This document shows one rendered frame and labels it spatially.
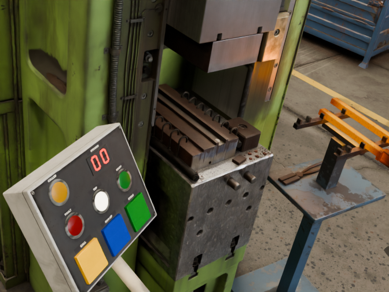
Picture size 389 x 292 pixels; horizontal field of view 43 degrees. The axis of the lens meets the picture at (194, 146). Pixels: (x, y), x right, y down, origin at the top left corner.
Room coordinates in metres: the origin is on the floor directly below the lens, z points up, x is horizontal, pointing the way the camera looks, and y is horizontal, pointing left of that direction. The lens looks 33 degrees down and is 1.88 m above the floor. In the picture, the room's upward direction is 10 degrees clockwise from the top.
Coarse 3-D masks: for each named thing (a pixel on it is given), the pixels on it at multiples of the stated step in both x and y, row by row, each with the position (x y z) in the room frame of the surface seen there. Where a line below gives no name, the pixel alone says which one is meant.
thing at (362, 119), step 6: (336, 102) 1.84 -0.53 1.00; (342, 102) 1.84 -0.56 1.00; (348, 108) 1.80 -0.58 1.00; (348, 114) 1.78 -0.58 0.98; (354, 114) 1.76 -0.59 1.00; (360, 114) 1.76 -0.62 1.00; (360, 120) 1.73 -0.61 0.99; (366, 120) 1.72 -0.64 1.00; (366, 126) 1.70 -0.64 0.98; (372, 126) 1.69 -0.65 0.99; (378, 126) 1.69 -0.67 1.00; (378, 132) 1.66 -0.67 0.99; (384, 132) 1.65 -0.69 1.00
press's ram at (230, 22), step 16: (176, 0) 1.35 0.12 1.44; (192, 0) 1.30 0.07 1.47; (208, 0) 1.27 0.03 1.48; (224, 0) 1.31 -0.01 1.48; (240, 0) 1.35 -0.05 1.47; (256, 0) 1.40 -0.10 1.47; (272, 0) 1.45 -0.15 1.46; (176, 16) 1.35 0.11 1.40; (192, 16) 1.30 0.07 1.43; (208, 16) 1.28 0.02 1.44; (224, 16) 1.32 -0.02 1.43; (240, 16) 1.36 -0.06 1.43; (256, 16) 1.41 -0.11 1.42; (272, 16) 1.46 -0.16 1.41; (192, 32) 1.29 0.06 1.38; (208, 32) 1.29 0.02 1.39; (224, 32) 1.33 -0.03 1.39; (240, 32) 1.37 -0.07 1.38; (256, 32) 1.42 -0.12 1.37
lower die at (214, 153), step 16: (176, 96) 1.65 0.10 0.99; (160, 112) 1.52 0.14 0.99; (176, 112) 1.53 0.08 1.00; (192, 112) 1.54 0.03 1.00; (160, 128) 1.43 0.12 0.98; (176, 128) 1.44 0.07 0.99; (192, 128) 1.45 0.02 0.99; (224, 128) 1.48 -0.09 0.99; (176, 144) 1.36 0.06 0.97; (192, 144) 1.37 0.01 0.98; (208, 144) 1.37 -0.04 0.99; (224, 144) 1.40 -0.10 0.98; (192, 160) 1.30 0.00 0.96; (208, 160) 1.36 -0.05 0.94
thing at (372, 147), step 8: (320, 112) 1.74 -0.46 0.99; (328, 112) 1.73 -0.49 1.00; (328, 120) 1.70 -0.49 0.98; (336, 120) 1.68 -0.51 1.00; (344, 128) 1.64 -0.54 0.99; (352, 128) 1.64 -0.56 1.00; (352, 136) 1.60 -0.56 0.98; (360, 136) 1.59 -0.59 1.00; (368, 144) 1.54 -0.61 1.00; (376, 144) 1.55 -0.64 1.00; (376, 152) 1.51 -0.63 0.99; (384, 152) 1.49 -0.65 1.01; (384, 160) 1.49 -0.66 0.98
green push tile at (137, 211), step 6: (138, 198) 0.99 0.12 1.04; (132, 204) 0.96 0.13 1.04; (138, 204) 0.98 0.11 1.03; (144, 204) 0.99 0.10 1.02; (126, 210) 0.94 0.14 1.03; (132, 210) 0.95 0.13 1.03; (138, 210) 0.97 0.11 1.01; (144, 210) 0.98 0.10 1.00; (132, 216) 0.94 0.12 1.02; (138, 216) 0.96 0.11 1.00; (144, 216) 0.97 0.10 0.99; (150, 216) 0.99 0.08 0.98; (132, 222) 0.93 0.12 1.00; (138, 222) 0.94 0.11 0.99; (144, 222) 0.96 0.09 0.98; (138, 228) 0.94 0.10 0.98
